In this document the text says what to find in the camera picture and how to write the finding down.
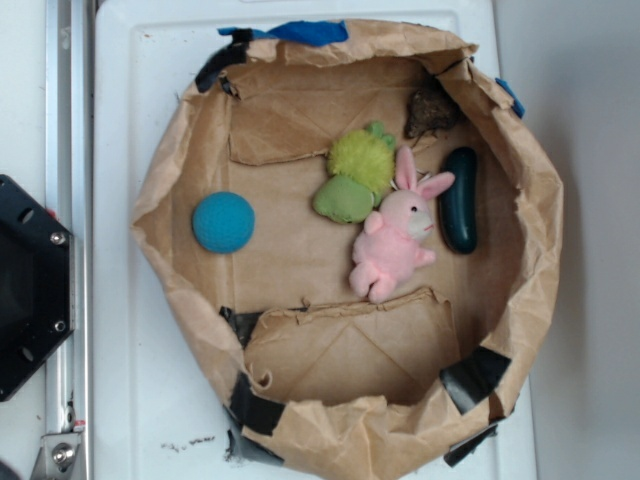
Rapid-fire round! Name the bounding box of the blue foam ball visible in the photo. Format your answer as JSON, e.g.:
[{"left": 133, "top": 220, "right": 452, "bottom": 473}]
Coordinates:
[{"left": 192, "top": 191, "right": 255, "bottom": 254}]

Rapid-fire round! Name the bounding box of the brown paper bag bin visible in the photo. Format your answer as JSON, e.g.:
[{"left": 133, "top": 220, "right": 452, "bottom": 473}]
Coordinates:
[{"left": 132, "top": 20, "right": 563, "bottom": 479}]

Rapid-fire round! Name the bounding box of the pink plush bunny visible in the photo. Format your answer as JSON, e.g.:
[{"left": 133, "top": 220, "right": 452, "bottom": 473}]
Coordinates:
[{"left": 349, "top": 146, "right": 455, "bottom": 304}]

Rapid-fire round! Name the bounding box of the green fuzzy plush toy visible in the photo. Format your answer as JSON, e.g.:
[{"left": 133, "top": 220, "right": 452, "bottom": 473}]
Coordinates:
[{"left": 312, "top": 121, "right": 396, "bottom": 224}]

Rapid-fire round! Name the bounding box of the dark green cucumber toy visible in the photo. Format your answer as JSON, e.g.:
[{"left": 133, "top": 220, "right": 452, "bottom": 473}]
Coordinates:
[{"left": 439, "top": 147, "right": 478, "bottom": 255}]

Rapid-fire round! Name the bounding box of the brown furry toy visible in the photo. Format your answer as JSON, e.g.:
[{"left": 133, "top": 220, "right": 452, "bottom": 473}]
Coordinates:
[{"left": 404, "top": 89, "right": 462, "bottom": 139}]

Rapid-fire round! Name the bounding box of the white plastic tray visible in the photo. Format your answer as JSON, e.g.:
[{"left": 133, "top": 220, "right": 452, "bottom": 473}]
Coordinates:
[{"left": 92, "top": 0, "right": 539, "bottom": 480}]

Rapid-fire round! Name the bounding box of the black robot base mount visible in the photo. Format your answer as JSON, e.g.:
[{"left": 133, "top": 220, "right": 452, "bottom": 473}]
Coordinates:
[{"left": 1, "top": 174, "right": 73, "bottom": 402}]

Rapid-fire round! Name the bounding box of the aluminium rail frame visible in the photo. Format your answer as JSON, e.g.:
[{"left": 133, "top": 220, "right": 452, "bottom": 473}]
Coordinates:
[{"left": 31, "top": 1, "right": 98, "bottom": 479}]

